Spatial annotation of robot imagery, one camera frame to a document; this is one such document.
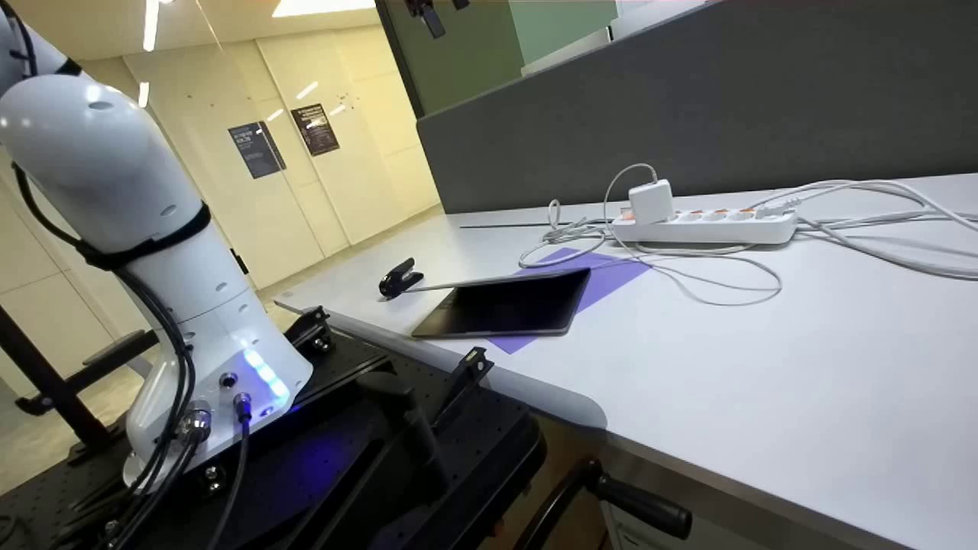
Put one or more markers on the dark grey laptop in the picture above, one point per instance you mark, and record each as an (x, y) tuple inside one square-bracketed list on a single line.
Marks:
[(509, 307)]

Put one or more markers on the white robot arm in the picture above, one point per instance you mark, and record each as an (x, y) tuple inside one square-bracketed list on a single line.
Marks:
[(106, 166)]

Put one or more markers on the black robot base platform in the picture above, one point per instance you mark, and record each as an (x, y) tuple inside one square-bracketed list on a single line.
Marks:
[(380, 454)]

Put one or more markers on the black clip object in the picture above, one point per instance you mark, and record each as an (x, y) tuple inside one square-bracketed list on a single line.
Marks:
[(398, 279)]

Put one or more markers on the purple paper sheet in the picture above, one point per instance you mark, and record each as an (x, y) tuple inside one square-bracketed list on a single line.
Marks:
[(608, 274)]

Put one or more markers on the white power strip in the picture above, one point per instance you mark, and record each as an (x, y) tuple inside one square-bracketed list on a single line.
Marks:
[(711, 228)]

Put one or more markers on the white power adapter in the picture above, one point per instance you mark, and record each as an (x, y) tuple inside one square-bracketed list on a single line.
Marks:
[(654, 203)]

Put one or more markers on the grey desk partition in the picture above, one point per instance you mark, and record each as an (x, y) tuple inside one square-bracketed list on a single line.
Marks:
[(731, 97)]

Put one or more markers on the dark wall poster right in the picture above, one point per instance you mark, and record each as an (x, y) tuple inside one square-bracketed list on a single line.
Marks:
[(316, 130)]

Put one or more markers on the dark wall poster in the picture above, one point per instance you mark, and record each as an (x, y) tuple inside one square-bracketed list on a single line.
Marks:
[(316, 130), (258, 152)]

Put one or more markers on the dark wall poster left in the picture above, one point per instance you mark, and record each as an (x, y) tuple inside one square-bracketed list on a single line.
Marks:
[(258, 152)]

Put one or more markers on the black clamp handle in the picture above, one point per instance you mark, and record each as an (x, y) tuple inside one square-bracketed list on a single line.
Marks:
[(605, 486)]

